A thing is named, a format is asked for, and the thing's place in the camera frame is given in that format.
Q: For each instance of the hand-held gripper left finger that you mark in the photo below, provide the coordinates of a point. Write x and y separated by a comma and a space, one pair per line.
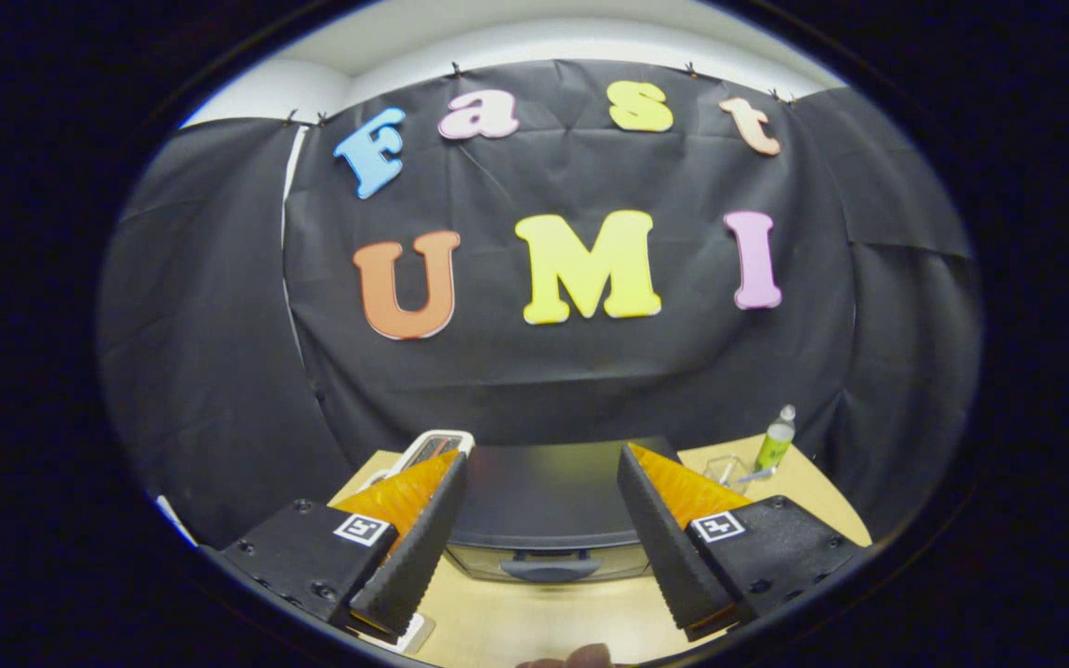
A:
418, 547

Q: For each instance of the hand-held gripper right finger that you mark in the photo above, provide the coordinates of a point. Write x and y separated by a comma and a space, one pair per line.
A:
660, 547

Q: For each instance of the black toaster oven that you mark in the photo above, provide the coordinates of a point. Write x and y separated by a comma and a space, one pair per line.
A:
544, 492

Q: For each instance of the clear glass cup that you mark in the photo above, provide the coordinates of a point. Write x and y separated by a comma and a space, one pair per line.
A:
727, 470

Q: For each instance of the white kitchen appliance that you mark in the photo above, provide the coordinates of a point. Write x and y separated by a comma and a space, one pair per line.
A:
437, 445

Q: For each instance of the green label drink bottle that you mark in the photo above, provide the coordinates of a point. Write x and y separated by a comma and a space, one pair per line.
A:
774, 445

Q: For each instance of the black backdrop cloth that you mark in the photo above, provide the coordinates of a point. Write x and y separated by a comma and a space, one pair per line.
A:
516, 371

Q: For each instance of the white panel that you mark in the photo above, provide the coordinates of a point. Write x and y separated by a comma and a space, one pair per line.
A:
177, 521

